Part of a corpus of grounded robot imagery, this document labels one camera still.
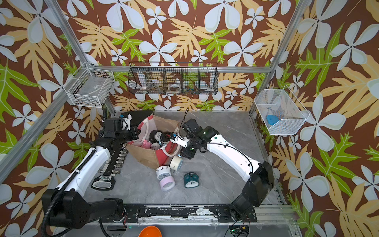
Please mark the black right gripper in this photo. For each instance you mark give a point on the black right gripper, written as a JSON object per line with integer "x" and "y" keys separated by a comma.
{"x": 186, "y": 154}

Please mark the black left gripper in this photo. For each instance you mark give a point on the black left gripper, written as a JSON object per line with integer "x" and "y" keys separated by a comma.
{"x": 135, "y": 133}

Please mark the pink twin bell alarm clock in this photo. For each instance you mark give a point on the pink twin bell alarm clock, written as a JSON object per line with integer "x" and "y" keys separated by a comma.
{"x": 146, "y": 144}

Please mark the black twin bell alarm clock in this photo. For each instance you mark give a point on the black twin bell alarm clock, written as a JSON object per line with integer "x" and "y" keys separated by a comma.
{"x": 155, "y": 136}

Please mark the burlap red Christmas canvas bag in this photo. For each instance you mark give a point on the burlap red Christmas canvas bag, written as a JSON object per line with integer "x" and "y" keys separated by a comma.
{"x": 149, "y": 157}

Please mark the dark green alarm clock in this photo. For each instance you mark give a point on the dark green alarm clock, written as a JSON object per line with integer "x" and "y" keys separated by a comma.
{"x": 191, "y": 180}

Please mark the white round alarm clock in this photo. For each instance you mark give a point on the white round alarm clock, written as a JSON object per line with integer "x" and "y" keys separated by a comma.
{"x": 163, "y": 172}

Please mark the lilac round alarm clock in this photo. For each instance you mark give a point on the lilac round alarm clock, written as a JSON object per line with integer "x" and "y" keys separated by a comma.
{"x": 167, "y": 183}

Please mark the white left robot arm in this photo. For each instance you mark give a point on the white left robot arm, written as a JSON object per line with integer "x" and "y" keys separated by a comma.
{"x": 65, "y": 206}

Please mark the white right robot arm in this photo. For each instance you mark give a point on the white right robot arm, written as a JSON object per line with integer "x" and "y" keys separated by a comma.
{"x": 258, "y": 176}

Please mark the cream round alarm clock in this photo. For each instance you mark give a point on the cream round alarm clock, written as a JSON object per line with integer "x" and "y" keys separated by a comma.
{"x": 176, "y": 163}

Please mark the blue object in basket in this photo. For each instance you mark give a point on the blue object in basket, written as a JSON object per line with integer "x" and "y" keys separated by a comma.
{"x": 272, "y": 119}

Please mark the orange bowl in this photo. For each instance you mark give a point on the orange bowl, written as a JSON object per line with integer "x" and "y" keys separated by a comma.
{"x": 150, "y": 231}

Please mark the white wire basket left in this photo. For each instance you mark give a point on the white wire basket left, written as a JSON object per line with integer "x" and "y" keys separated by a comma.
{"x": 89, "y": 86}

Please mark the white wire basket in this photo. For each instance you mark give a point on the white wire basket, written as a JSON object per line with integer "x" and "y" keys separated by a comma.
{"x": 89, "y": 86}
{"x": 284, "y": 104}

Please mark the black wire wall basket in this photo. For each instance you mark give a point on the black wire wall basket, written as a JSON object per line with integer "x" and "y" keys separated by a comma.
{"x": 173, "y": 78}

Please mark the white wire basket right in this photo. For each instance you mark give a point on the white wire basket right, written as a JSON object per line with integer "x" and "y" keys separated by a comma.
{"x": 284, "y": 104}

